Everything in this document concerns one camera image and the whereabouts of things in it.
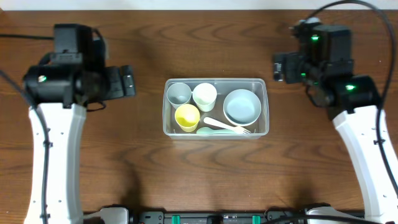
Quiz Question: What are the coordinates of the yellow plastic cup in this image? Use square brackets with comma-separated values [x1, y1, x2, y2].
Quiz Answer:
[175, 104, 200, 133]

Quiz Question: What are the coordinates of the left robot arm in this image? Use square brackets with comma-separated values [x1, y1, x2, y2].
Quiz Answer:
[24, 65, 135, 223]

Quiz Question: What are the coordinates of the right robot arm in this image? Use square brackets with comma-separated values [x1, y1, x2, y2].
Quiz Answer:
[273, 52, 397, 223]

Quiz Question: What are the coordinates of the light green plastic spoon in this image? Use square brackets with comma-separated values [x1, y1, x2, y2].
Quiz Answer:
[197, 127, 236, 135]

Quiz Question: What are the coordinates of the white plastic bowl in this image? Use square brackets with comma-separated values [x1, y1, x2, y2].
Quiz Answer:
[223, 107, 262, 126]

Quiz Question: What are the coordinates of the white plastic cup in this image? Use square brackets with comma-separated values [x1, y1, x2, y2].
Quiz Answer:
[192, 83, 217, 112]

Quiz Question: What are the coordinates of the grey plastic bowl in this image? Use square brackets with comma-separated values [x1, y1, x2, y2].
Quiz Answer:
[223, 89, 262, 110]

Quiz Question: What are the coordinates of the clear plastic container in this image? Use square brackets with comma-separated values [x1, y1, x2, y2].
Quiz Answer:
[162, 78, 269, 140]

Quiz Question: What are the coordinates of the white plastic fork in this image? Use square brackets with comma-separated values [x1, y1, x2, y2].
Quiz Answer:
[203, 117, 251, 134]

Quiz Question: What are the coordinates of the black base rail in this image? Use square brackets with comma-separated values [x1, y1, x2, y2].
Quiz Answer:
[82, 210, 368, 224]

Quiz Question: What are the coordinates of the grey plastic cup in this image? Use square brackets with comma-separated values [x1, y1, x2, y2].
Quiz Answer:
[167, 83, 192, 109]

